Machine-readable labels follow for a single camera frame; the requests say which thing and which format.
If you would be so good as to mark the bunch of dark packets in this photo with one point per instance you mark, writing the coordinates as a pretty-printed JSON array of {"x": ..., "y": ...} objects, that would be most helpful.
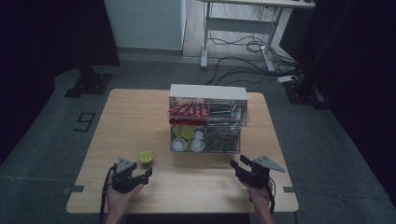
[{"x": 221, "y": 141}]

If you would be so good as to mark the black curtain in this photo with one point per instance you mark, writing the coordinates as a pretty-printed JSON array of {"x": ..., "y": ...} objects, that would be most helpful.
[
  {"x": 40, "y": 46},
  {"x": 358, "y": 77}
]

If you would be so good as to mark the green lid capsule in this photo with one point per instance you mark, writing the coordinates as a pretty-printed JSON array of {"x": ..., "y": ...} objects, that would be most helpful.
[
  {"x": 187, "y": 132},
  {"x": 177, "y": 131},
  {"x": 146, "y": 156},
  {"x": 188, "y": 145}
]

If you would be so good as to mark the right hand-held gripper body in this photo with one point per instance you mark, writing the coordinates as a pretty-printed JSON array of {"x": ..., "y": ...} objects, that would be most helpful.
[{"x": 260, "y": 174}]

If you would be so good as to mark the white power strip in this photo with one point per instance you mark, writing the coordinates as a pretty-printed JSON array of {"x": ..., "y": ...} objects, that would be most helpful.
[{"x": 287, "y": 78}]

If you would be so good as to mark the white cabinet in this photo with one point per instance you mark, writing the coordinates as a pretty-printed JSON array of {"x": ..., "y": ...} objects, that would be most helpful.
[{"x": 144, "y": 23}]

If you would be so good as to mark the clear organizer with white top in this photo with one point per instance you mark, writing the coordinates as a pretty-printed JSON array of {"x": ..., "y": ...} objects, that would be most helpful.
[{"x": 208, "y": 92}]

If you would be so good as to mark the person's left hand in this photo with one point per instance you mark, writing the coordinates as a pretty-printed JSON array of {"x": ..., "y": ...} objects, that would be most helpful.
[{"x": 118, "y": 199}]

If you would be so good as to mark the person's right hand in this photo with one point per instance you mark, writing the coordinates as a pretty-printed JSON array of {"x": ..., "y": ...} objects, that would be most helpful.
[{"x": 260, "y": 194}]

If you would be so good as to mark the white desk frame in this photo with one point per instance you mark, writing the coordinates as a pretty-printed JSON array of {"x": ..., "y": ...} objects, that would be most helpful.
[{"x": 239, "y": 25}]

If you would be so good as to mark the grey tape strip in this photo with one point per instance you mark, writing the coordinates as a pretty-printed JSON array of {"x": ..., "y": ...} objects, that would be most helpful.
[
  {"x": 74, "y": 189},
  {"x": 291, "y": 189}
]

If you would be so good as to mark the black stand base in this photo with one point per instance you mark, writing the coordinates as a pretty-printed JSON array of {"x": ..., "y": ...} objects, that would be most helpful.
[
  {"x": 90, "y": 82},
  {"x": 303, "y": 93}
]

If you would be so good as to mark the bunch of red packets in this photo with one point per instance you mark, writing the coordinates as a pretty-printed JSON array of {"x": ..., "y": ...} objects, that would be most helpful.
[{"x": 190, "y": 110}]

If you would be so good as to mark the bunch of silver packets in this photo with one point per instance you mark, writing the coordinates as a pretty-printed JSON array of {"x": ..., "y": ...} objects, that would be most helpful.
[{"x": 224, "y": 112}]

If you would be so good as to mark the white capsule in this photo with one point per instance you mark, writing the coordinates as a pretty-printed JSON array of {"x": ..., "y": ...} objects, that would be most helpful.
[
  {"x": 199, "y": 135},
  {"x": 197, "y": 145},
  {"x": 179, "y": 145}
]

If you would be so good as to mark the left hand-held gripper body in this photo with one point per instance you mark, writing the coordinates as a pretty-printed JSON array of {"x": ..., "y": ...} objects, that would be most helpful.
[{"x": 123, "y": 180}]

